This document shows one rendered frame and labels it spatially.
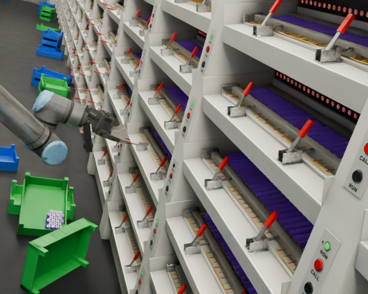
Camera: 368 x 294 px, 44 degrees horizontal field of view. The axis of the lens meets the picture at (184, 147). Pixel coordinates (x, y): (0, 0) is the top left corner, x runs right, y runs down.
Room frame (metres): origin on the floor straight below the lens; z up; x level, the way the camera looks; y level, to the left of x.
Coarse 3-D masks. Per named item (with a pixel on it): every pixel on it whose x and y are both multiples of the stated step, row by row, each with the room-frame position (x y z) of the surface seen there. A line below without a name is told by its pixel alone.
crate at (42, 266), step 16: (80, 224) 1.62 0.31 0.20; (48, 240) 1.45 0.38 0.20; (64, 240) 1.59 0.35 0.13; (80, 240) 1.67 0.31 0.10; (32, 256) 1.40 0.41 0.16; (48, 256) 1.52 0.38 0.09; (64, 256) 1.61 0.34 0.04; (80, 256) 1.67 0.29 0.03; (32, 272) 1.39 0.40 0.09; (48, 272) 1.53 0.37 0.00; (64, 272) 1.56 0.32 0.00; (32, 288) 1.40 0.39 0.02
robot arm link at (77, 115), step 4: (76, 104) 1.60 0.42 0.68; (80, 104) 1.62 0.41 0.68; (76, 108) 1.59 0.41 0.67; (80, 108) 1.60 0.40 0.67; (84, 108) 1.61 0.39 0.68; (72, 112) 1.58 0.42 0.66; (76, 112) 1.58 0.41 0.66; (80, 112) 1.59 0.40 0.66; (84, 112) 1.62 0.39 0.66; (72, 116) 1.57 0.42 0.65; (76, 116) 1.58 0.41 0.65; (80, 116) 1.58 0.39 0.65; (68, 120) 1.57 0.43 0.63; (72, 120) 1.57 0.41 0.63; (76, 120) 1.58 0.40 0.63; (80, 120) 1.58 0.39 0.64; (68, 124) 1.59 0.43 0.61; (72, 124) 1.58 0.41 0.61; (76, 124) 1.58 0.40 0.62
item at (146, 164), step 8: (128, 128) 1.88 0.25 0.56; (136, 128) 1.89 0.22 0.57; (144, 128) 1.88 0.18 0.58; (152, 128) 1.92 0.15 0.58; (128, 136) 1.87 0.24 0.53; (136, 136) 1.85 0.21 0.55; (144, 136) 1.85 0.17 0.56; (136, 152) 1.69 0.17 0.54; (144, 152) 1.69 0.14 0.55; (152, 152) 1.70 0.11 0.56; (136, 160) 1.69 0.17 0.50; (144, 160) 1.62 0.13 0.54; (152, 160) 1.62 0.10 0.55; (144, 168) 1.56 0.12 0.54; (152, 168) 1.56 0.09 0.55; (144, 176) 1.54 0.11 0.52; (152, 184) 1.43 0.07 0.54; (160, 184) 1.44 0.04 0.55; (152, 192) 1.40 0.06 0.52; (160, 192) 1.32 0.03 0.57
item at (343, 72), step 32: (320, 0) 1.17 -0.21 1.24; (352, 0) 1.06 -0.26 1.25; (224, 32) 1.22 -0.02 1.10; (256, 32) 1.06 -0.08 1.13; (288, 32) 1.06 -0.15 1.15; (320, 32) 1.01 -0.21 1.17; (352, 32) 1.00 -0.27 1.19; (288, 64) 0.90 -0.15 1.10; (320, 64) 0.80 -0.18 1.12; (352, 64) 0.79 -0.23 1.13; (352, 96) 0.71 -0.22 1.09
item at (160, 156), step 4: (144, 132) 1.87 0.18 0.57; (148, 132) 1.84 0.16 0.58; (148, 136) 1.79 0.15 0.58; (152, 136) 1.80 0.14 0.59; (148, 140) 1.79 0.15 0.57; (152, 140) 1.76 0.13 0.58; (152, 144) 1.72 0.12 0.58; (156, 144) 1.72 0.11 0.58; (152, 148) 1.71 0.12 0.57; (156, 148) 1.68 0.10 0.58; (160, 148) 1.68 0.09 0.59; (156, 152) 1.67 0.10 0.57; (160, 152) 1.64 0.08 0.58; (160, 156) 1.61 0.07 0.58; (164, 156) 1.61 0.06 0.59; (156, 160) 1.60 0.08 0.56; (160, 160) 1.61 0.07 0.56; (164, 164) 1.56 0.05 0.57; (168, 164) 1.54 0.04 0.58; (164, 168) 1.54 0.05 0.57; (168, 168) 1.51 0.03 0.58
